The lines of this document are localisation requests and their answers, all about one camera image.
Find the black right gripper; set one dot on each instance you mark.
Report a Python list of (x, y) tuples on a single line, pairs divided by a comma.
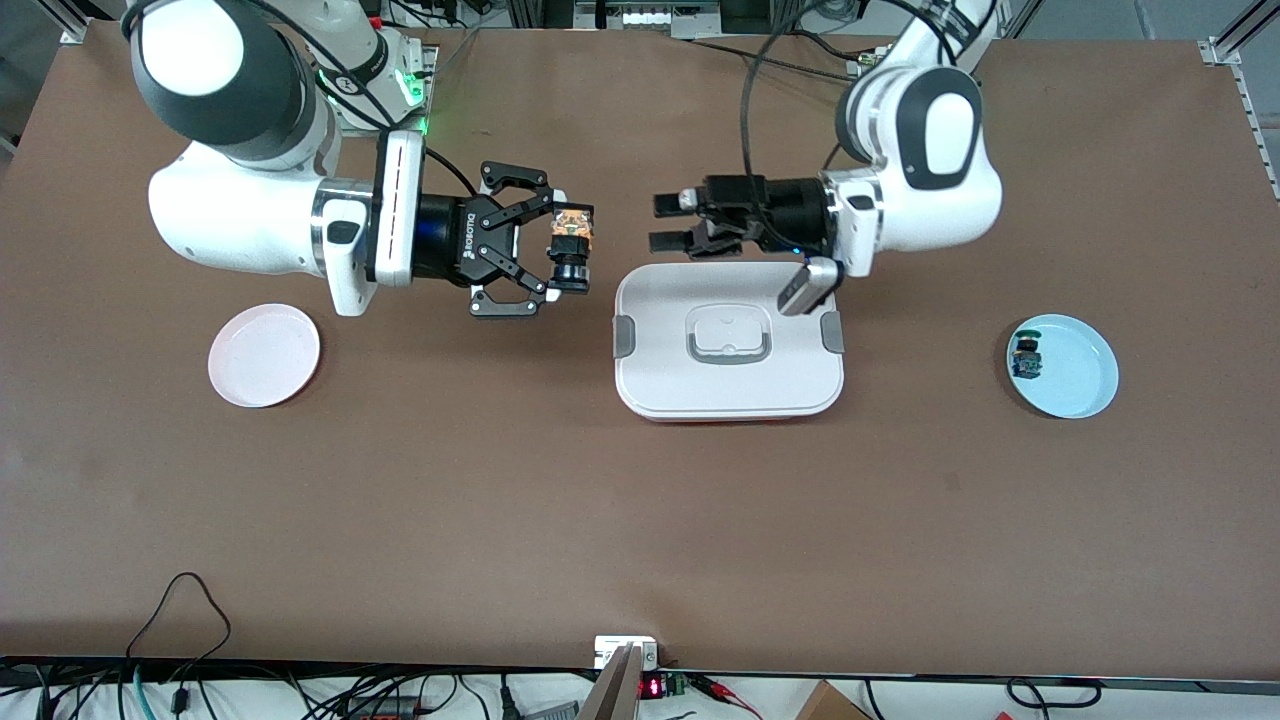
[(470, 239)]

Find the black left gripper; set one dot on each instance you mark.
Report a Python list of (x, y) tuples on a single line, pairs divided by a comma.
[(782, 213)]

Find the orange and black switch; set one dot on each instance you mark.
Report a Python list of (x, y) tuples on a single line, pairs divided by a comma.
[(573, 225)]

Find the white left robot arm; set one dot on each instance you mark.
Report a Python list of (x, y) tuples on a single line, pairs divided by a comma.
[(940, 130)]

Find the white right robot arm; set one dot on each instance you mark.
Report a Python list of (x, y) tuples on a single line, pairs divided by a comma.
[(230, 220)]

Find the white lunch box grey clips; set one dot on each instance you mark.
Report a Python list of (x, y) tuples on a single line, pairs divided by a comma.
[(730, 385)]

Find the brown cardboard box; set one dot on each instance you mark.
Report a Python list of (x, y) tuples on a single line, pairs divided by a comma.
[(830, 705)]

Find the white power strip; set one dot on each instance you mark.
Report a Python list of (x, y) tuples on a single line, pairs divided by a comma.
[(650, 15)]

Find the pink round plate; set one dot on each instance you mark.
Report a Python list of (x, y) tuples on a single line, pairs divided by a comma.
[(265, 355)]

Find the light blue round plate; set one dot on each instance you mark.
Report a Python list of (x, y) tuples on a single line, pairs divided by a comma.
[(1075, 370)]

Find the aluminium profile bar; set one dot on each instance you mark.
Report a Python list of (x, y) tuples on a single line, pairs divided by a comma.
[(612, 690)]

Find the red digit display module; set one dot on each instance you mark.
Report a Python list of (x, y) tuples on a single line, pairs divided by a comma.
[(650, 687)]

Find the red alligator clip lead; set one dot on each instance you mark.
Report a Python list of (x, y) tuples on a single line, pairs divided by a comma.
[(725, 690)]

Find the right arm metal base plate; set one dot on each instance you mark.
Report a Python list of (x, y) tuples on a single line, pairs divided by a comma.
[(430, 60)]

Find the blue and black switch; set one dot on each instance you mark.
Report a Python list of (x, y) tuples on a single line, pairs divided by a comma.
[(1026, 358)]

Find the white metal bracket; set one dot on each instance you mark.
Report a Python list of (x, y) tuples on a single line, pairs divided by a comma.
[(606, 648)]

